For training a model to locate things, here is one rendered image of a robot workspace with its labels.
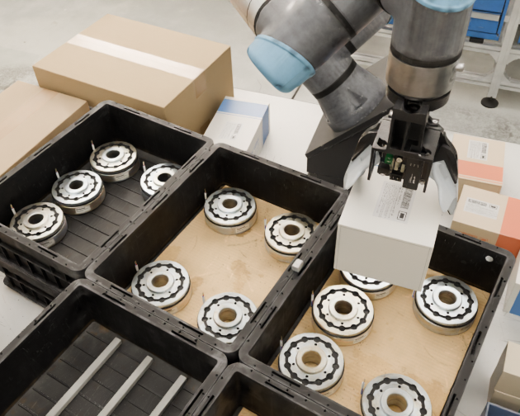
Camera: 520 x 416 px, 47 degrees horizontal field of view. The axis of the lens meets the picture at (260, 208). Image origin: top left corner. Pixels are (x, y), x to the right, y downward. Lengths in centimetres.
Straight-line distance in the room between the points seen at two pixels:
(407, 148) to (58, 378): 66
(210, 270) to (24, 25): 296
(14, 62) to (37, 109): 203
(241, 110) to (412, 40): 94
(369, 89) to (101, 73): 65
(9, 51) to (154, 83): 226
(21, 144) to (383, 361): 91
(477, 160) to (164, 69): 77
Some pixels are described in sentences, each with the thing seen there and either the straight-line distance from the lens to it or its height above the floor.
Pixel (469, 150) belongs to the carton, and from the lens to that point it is 149.
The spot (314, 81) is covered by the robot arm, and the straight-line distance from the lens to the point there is 128.
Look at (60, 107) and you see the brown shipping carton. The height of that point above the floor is 86.
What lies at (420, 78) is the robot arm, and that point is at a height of 134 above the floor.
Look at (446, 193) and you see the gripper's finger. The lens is 79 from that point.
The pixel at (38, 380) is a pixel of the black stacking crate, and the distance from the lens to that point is 105.
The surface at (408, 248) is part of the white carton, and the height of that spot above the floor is 112.
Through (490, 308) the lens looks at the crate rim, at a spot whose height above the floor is 93.
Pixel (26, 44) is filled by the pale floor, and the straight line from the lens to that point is 369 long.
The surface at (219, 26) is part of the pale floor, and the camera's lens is 358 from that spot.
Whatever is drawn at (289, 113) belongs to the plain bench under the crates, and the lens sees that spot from 167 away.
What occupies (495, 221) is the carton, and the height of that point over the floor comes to 77.
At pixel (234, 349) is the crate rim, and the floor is 93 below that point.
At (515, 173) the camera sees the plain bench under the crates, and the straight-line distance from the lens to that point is 158.
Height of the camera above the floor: 169
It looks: 45 degrees down
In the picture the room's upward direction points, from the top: 2 degrees counter-clockwise
